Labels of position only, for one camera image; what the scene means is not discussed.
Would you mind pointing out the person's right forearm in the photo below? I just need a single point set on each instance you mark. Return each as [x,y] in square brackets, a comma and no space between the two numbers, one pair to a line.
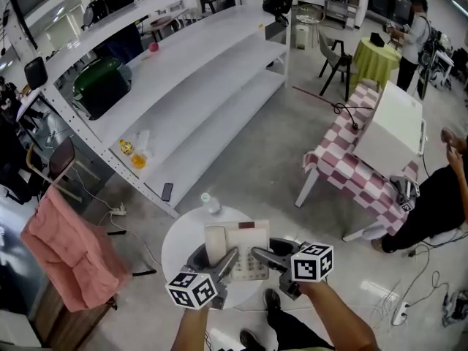
[336,316]

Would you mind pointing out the round table with green cloth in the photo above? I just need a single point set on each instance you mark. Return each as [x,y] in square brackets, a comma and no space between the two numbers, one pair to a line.
[374,62]

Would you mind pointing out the clear plastic bag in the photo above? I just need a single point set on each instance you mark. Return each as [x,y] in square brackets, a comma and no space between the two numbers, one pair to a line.
[144,141]

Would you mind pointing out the white power strip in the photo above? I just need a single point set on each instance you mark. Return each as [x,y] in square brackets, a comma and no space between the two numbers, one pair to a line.
[118,210]
[399,313]

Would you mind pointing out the grey chair with black legs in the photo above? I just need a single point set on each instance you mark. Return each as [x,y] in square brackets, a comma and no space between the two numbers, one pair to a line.
[334,59]

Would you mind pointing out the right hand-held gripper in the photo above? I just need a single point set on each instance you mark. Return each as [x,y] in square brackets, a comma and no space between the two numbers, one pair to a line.
[311,263]

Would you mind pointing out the black box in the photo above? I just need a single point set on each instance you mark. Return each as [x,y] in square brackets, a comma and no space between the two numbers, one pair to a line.
[377,39]

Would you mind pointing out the yellow oil bottle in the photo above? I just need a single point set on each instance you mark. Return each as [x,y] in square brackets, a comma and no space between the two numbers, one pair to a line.
[133,154]

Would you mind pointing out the white round table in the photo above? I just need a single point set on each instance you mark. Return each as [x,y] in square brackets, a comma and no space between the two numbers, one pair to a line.
[179,240]

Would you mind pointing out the white box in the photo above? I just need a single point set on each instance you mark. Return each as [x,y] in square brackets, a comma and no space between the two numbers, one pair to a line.
[393,126]

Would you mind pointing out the white trash bin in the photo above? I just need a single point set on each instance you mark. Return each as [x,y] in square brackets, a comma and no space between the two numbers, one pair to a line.
[302,37]

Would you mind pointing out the person's black shoe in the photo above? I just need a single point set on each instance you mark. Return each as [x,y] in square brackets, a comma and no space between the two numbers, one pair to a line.
[272,300]
[250,340]

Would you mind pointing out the green cooking pot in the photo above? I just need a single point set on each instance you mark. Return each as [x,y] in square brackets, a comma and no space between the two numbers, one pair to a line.
[100,86]

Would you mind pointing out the black smartphone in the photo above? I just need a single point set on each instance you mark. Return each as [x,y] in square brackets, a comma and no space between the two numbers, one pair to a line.
[167,191]

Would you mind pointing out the clear plastic water bottle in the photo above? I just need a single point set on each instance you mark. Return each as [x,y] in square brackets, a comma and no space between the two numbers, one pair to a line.
[211,204]

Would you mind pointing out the person's left forearm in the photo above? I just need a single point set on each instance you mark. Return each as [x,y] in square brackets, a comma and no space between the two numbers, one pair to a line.
[195,329]

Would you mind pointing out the white metal shelf rack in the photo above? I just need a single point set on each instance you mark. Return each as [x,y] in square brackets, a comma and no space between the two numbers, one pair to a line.
[204,68]

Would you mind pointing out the table with checked cloth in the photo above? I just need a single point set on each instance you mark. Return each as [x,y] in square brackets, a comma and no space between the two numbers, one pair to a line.
[343,166]

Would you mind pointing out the white telephone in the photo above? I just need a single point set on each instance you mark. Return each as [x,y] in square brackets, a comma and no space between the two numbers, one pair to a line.
[248,238]

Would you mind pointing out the person's black trouser leg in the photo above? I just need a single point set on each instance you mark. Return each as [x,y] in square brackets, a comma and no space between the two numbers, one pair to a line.
[292,327]

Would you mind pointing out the brown seat chair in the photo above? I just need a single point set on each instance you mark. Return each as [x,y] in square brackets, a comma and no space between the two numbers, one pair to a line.
[62,159]

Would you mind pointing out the black monitor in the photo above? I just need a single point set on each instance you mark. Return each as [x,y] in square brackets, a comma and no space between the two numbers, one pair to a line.
[22,18]

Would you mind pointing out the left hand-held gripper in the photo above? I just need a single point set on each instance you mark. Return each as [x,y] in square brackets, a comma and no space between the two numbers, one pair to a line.
[190,291]

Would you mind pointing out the wooden chair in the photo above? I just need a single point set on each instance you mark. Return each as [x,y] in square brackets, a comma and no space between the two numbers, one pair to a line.
[66,324]

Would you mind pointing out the grey media stand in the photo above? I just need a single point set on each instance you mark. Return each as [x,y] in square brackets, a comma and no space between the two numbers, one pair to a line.
[342,2]

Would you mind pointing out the black speaker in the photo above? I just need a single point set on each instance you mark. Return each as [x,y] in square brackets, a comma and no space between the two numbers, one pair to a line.
[36,73]

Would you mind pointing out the pink cloth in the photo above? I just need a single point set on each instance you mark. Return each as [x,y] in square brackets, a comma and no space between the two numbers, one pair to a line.
[69,251]

